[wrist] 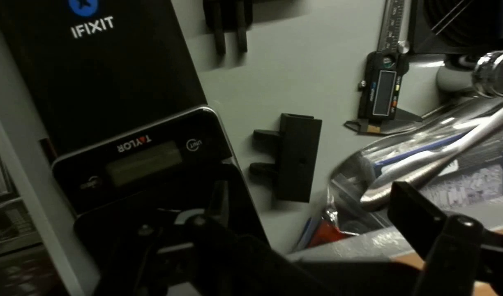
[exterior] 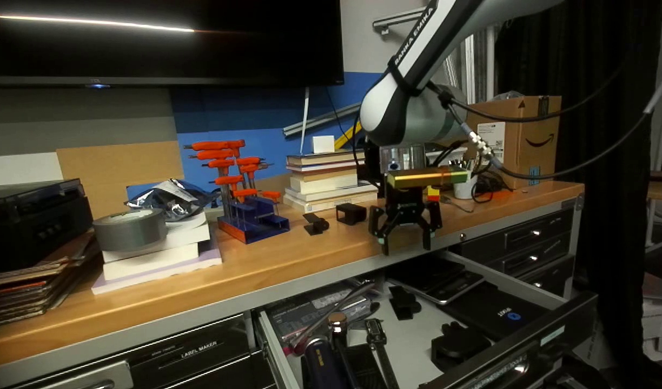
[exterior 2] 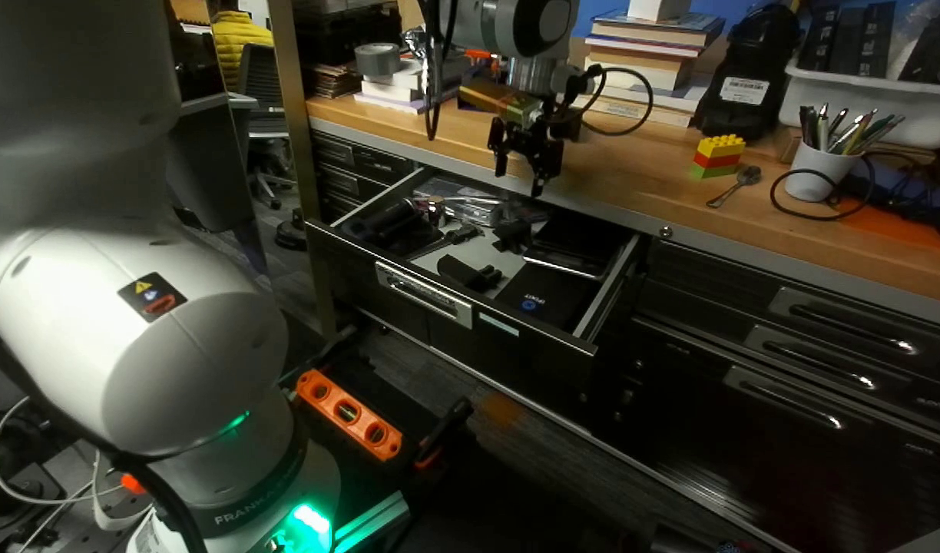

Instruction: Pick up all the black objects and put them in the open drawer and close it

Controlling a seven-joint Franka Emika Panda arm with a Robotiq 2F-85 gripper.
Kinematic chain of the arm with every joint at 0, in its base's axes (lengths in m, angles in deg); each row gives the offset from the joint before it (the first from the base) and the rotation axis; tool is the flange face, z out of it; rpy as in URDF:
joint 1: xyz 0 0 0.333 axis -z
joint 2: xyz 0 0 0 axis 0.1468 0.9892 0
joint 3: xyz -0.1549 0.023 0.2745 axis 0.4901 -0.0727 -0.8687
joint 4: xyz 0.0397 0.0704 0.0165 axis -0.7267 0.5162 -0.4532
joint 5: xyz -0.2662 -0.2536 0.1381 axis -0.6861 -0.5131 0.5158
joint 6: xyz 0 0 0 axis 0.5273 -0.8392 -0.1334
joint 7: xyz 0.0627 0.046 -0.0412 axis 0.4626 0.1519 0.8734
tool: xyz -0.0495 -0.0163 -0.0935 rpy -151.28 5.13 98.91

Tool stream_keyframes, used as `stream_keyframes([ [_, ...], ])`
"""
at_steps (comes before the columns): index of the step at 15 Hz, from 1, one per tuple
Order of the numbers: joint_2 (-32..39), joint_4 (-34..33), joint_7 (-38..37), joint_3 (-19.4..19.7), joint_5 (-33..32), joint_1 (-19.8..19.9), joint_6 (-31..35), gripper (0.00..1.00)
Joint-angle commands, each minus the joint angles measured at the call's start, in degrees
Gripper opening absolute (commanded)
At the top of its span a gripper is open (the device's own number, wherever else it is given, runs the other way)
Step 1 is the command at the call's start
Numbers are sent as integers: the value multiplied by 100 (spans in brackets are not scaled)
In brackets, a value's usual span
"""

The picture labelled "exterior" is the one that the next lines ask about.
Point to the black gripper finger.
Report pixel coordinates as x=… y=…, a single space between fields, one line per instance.
x=432 y=220
x=383 y=225

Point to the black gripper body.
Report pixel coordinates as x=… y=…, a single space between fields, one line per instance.
x=410 y=204

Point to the black rectangular block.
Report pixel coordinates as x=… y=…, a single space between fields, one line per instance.
x=352 y=214

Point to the small black plastic clip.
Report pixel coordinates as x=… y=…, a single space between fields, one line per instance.
x=316 y=225

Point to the black plastic bracket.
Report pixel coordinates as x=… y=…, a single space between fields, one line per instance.
x=404 y=302

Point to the grey metal tool drawer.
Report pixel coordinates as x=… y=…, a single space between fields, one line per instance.
x=410 y=338

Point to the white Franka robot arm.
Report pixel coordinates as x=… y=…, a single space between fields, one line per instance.
x=404 y=108

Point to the black closed drawer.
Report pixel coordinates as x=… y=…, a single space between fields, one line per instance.
x=554 y=278
x=539 y=227
x=547 y=252

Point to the black labelled drawer front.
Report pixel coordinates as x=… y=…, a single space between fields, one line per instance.
x=229 y=375
x=193 y=348

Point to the grey drawer front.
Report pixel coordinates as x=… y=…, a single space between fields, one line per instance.
x=94 y=377

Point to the colourful toy blocks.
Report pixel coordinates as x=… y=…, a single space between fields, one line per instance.
x=433 y=192

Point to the white cup with pens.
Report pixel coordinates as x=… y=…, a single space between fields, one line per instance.
x=465 y=194

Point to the stack of books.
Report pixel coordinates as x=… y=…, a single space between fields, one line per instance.
x=339 y=200

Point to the black digital scale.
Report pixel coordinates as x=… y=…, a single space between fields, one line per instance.
x=441 y=280

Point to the thick cream book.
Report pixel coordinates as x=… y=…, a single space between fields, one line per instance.
x=324 y=181

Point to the silver foil pouch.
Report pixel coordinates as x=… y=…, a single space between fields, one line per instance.
x=349 y=302

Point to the yellow ruler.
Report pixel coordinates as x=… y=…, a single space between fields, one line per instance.
x=352 y=137

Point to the thin dark cover book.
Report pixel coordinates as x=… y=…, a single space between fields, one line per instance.
x=324 y=159

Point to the small white card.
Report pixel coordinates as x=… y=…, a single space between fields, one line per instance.
x=324 y=143

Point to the black flat electronic device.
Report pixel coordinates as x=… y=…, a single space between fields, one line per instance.
x=489 y=306

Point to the black flashlight silver head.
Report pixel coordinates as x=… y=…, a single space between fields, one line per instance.
x=335 y=324

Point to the long aluminium bar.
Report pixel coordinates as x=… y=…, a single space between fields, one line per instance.
x=324 y=119

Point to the blue hex key stand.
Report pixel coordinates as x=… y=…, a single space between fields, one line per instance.
x=262 y=225

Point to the brown cardboard shipping box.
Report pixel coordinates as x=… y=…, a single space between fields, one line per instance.
x=527 y=143

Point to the black rounded pouch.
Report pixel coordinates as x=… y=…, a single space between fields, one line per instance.
x=458 y=347

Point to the thin white rod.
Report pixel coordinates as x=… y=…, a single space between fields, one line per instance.
x=306 y=108

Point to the blue tool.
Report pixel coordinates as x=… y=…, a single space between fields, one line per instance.
x=321 y=367

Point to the blue backing board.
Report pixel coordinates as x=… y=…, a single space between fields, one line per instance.
x=259 y=114

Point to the black curtain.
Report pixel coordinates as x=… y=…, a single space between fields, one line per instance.
x=612 y=217

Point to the crumpled silver foil bag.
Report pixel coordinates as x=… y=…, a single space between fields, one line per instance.
x=170 y=197

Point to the pale lilac board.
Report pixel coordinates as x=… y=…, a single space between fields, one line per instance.
x=158 y=280

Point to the brown cardboard sheet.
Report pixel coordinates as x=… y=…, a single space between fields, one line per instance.
x=115 y=173

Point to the large black monitor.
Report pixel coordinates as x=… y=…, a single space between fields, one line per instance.
x=166 y=50

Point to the black electronic device stack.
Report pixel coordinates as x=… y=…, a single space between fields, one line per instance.
x=29 y=223

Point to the stack of dark folders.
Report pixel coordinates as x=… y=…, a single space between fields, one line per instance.
x=29 y=288

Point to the gold wrist camera bar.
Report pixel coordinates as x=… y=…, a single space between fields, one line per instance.
x=425 y=179

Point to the aluminium frame post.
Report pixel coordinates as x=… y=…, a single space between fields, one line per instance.
x=465 y=72

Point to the silver wall rail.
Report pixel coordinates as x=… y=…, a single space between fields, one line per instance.
x=393 y=23

